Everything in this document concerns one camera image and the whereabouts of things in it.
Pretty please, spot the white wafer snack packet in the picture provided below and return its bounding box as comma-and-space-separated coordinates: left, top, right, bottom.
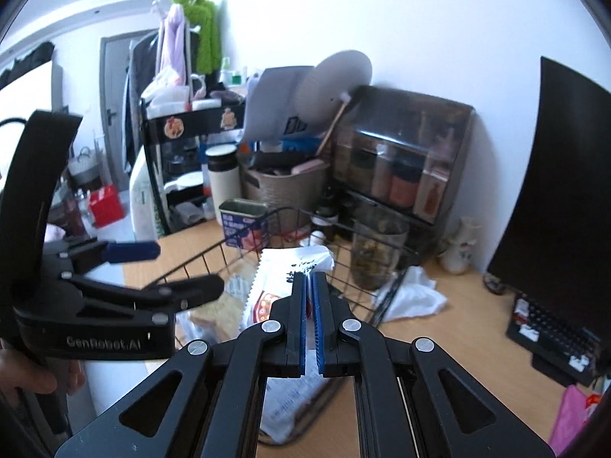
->
241, 245, 340, 445

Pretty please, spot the bagged sliced bread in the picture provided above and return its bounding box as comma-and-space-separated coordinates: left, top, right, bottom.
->
175, 270, 254, 347

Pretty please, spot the person's left hand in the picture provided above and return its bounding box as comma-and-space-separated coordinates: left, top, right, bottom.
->
1, 348, 86, 400

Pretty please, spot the crumpled white tissue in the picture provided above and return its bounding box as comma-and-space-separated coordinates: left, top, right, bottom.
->
381, 266, 448, 323

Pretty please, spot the blue tin box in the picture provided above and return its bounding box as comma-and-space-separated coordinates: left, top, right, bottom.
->
220, 198, 269, 251

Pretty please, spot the glass jar with herbs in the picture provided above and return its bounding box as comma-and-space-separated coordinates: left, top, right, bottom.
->
350, 207, 409, 292

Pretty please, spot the white thermos black lid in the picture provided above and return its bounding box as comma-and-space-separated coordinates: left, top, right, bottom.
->
205, 144, 241, 223

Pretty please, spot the black shelf rack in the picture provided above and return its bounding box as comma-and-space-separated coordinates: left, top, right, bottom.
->
140, 99, 246, 235

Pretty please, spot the white ceramic vase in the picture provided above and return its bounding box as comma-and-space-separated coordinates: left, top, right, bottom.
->
438, 217, 480, 275

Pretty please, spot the brown woven basket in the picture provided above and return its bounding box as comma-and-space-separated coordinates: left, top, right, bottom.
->
240, 162, 329, 235

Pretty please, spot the brown cosmetics cabinet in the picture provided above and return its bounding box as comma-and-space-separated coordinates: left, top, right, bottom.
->
333, 86, 476, 261

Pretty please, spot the black mechanical keyboard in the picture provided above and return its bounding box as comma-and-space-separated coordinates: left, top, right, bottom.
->
505, 294, 601, 387

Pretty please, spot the black curved monitor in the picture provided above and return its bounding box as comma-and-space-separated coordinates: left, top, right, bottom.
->
488, 58, 610, 342

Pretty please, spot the pink desk mat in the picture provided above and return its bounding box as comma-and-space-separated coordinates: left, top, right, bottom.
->
548, 385, 602, 457

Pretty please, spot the white round fan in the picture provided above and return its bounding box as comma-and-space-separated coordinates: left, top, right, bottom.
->
293, 50, 373, 126

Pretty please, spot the green hanging towel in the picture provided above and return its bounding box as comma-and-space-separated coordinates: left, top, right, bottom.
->
171, 0, 221, 76

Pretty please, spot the black wire basket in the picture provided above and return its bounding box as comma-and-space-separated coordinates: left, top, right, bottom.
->
156, 207, 417, 445

